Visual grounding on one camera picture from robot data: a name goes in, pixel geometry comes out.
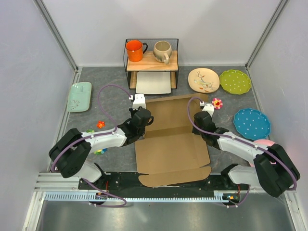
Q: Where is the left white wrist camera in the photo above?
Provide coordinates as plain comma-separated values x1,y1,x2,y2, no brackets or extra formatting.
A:
129,94,146,110

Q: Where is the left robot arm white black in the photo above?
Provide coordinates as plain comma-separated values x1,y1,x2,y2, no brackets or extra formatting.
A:
49,107,154,189

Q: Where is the purple cable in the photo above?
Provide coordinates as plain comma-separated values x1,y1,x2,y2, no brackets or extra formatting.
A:
50,84,128,208
187,97,298,209

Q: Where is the blue dotted plate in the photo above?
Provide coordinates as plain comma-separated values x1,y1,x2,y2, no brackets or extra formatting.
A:
233,108,271,141

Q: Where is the rainbow flower toy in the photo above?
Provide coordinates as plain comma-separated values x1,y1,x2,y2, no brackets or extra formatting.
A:
86,129,95,133
93,149,107,155

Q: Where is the pink flower toy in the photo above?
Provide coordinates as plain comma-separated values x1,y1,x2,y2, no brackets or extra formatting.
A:
211,98,223,110

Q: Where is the green dotted plate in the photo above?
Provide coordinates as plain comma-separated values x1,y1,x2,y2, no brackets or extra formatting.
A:
219,69,252,95

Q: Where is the grey slotted cable duct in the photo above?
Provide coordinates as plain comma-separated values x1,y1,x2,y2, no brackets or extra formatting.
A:
44,192,229,203

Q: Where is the white square plate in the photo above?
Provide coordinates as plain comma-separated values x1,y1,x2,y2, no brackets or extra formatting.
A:
136,72,171,94

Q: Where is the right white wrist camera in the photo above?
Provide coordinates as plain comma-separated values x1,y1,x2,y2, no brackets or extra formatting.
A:
200,101,215,116

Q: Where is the beige floral plate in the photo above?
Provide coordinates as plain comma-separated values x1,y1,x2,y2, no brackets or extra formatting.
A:
188,68,220,93

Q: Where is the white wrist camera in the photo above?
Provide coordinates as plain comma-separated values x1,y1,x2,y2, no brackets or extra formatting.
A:
129,94,146,110
200,101,215,116

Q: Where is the pink plate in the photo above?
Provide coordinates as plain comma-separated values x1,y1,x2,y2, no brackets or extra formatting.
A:
249,139,276,167

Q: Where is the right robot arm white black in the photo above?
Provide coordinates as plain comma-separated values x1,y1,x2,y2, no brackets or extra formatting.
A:
188,111,300,197

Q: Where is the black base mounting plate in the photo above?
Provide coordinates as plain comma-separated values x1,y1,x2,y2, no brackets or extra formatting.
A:
78,171,241,193

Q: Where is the beige ceramic mug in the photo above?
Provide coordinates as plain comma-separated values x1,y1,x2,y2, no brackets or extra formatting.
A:
153,41,172,64

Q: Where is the black wire wooden shelf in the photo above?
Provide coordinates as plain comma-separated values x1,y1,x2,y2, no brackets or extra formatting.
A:
123,38,179,90

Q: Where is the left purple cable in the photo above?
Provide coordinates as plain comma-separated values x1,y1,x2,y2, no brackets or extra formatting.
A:
50,84,128,208

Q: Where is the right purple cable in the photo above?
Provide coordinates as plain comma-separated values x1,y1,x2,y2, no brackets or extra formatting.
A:
187,97,298,209

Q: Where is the orange enamel mug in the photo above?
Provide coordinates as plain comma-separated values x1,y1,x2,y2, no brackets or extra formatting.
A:
126,40,148,62

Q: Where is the orange maple leaf toy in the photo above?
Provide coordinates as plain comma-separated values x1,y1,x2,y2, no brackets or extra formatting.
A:
97,121,105,129

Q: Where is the mint green divided tray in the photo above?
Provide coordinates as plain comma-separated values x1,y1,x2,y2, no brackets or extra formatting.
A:
67,82,92,113

